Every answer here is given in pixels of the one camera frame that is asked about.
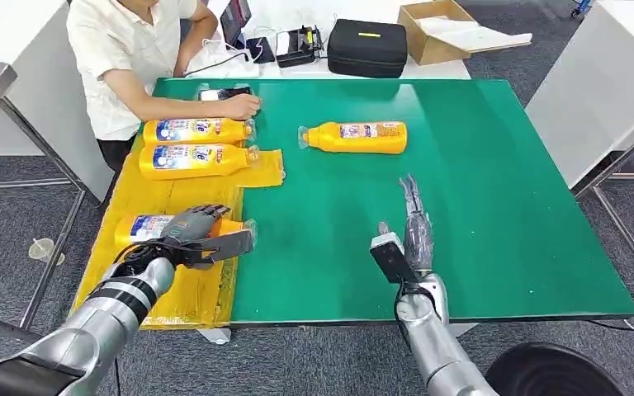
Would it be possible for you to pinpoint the orange drink bottle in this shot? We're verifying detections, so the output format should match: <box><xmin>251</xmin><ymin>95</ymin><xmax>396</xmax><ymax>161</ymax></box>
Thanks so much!
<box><xmin>141</xmin><ymin>117</ymin><xmax>257</xmax><ymax>147</ymax></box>
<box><xmin>113</xmin><ymin>214</ymin><xmax>258</xmax><ymax>250</ymax></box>
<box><xmin>297</xmin><ymin>120</ymin><xmax>409</xmax><ymax>156</ymax></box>
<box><xmin>138</xmin><ymin>143</ymin><xmax>261</xmax><ymax>182</ymax></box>

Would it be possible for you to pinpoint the black flat device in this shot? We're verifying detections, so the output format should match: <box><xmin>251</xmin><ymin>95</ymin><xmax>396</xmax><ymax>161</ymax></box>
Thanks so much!
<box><xmin>245</xmin><ymin>36</ymin><xmax>277</xmax><ymax>65</ymax></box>

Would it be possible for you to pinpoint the white table foot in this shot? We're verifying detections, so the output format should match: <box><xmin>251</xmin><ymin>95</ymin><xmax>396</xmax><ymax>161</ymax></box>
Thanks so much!
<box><xmin>196</xmin><ymin>327</ymin><xmax>233</xmax><ymax>346</ymax></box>

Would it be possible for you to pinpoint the person's right hand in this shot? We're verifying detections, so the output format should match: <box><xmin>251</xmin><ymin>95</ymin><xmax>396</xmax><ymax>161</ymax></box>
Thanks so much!
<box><xmin>220</xmin><ymin>93</ymin><xmax>263</xmax><ymax>121</ymax></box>

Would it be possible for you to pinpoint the black robot leg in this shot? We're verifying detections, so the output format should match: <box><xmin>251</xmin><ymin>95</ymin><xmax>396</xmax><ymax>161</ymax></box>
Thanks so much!
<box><xmin>485</xmin><ymin>342</ymin><xmax>631</xmax><ymax>396</ymax></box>

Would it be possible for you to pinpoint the person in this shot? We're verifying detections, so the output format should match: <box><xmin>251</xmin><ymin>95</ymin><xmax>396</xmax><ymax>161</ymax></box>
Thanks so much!
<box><xmin>67</xmin><ymin>0</ymin><xmax>263</xmax><ymax>172</ymax></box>

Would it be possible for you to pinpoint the white packing sheet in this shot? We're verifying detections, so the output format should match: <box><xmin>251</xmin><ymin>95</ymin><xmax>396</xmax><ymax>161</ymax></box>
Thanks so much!
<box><xmin>415</xmin><ymin>15</ymin><xmax>533</xmax><ymax>54</ymax></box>

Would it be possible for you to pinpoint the yellow plastic sheet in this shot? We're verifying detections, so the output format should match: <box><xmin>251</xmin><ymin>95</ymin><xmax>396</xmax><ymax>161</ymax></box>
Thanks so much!
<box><xmin>69</xmin><ymin>135</ymin><xmax>286</xmax><ymax>331</ymax></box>

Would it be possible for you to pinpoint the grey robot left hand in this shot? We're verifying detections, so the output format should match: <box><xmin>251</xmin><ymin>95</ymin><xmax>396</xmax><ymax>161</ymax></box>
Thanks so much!
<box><xmin>159</xmin><ymin>205</ymin><xmax>232</xmax><ymax>247</ymax></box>

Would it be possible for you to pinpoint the green table mat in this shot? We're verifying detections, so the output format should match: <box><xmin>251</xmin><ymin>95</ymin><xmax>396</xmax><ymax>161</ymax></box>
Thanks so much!
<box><xmin>151</xmin><ymin>78</ymin><xmax>634</xmax><ymax>328</ymax></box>

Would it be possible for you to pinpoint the clear plastic cup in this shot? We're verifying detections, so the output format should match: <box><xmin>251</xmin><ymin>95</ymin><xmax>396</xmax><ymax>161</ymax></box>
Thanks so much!
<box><xmin>27</xmin><ymin>237</ymin><xmax>67</xmax><ymax>268</ymax></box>

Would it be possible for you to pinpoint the black tablet computer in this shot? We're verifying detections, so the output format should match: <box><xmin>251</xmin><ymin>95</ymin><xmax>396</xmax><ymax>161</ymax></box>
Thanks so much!
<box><xmin>219</xmin><ymin>0</ymin><xmax>253</xmax><ymax>49</ymax></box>

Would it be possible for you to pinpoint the black zip case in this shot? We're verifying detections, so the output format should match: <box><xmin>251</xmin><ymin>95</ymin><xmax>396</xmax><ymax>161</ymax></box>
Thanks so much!
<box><xmin>326</xmin><ymin>18</ymin><xmax>409</xmax><ymax>80</ymax></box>

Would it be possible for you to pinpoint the black cable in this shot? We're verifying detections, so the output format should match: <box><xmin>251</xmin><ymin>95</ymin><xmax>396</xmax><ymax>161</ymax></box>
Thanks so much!
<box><xmin>182</xmin><ymin>50</ymin><xmax>250</xmax><ymax>78</ymax></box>

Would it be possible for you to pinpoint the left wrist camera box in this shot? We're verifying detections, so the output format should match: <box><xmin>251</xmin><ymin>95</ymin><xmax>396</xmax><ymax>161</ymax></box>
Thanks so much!
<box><xmin>182</xmin><ymin>229</ymin><xmax>256</xmax><ymax>270</ymax></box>

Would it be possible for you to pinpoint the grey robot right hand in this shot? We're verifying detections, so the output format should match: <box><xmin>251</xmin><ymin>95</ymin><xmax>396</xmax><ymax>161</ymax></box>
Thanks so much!
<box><xmin>399</xmin><ymin>174</ymin><xmax>434</xmax><ymax>275</ymax></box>

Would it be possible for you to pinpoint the black smartphone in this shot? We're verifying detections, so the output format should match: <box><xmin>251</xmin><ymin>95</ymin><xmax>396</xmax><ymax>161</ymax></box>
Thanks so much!
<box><xmin>198</xmin><ymin>86</ymin><xmax>253</xmax><ymax>103</ymax></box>

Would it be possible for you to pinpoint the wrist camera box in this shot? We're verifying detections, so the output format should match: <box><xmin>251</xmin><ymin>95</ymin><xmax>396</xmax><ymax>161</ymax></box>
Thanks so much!
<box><xmin>182</xmin><ymin>229</ymin><xmax>256</xmax><ymax>270</ymax></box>
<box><xmin>370</xmin><ymin>220</ymin><xmax>421</xmax><ymax>285</ymax></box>

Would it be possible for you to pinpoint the black label printer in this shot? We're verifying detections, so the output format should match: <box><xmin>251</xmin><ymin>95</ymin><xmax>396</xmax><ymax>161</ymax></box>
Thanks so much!
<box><xmin>274</xmin><ymin>26</ymin><xmax>324</xmax><ymax>69</ymax></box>

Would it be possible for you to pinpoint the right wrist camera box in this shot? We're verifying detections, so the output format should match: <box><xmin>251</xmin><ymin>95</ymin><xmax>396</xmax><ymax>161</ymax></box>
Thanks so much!
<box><xmin>370</xmin><ymin>220</ymin><xmax>421</xmax><ymax>285</ymax></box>

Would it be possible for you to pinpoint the brown cardboard box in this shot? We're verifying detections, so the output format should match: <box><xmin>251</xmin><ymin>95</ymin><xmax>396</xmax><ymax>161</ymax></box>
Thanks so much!
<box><xmin>396</xmin><ymin>0</ymin><xmax>533</xmax><ymax>67</ymax></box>

